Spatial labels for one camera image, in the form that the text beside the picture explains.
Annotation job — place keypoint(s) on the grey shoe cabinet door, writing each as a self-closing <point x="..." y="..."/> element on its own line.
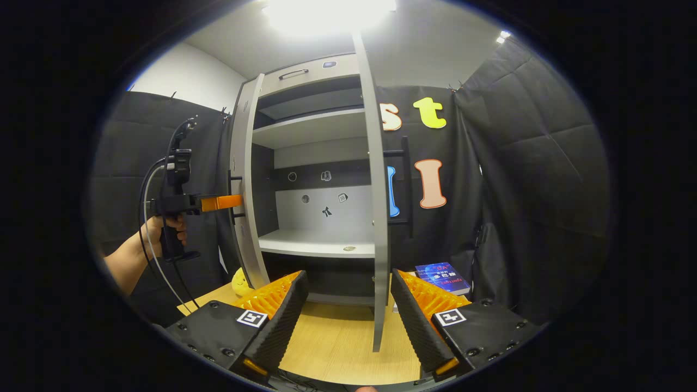
<point x="375" y="218"/>
<point x="245" y="136"/>

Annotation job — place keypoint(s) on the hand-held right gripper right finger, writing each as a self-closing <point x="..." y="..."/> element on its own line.
<point x="414" y="321"/>

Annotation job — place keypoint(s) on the blue book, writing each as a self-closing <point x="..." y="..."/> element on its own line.
<point x="444" y="277"/>

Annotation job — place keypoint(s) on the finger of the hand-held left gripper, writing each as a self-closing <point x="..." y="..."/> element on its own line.
<point x="220" y="202"/>

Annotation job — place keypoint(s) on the yellow plush toy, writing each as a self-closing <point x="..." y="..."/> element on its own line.
<point x="240" y="283"/>

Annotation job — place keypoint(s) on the black backdrop cloth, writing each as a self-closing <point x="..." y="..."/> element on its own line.
<point x="544" y="163"/>

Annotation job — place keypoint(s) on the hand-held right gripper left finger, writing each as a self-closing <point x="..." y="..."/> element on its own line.
<point x="286" y="321"/>

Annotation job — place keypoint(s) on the large ceiling light panel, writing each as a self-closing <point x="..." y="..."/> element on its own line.
<point x="329" y="13"/>

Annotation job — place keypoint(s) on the grey shoe cabinet body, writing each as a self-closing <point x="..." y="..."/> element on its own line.
<point x="316" y="128"/>

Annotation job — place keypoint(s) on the small ceiling light panel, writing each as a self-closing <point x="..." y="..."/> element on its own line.
<point x="503" y="37"/>

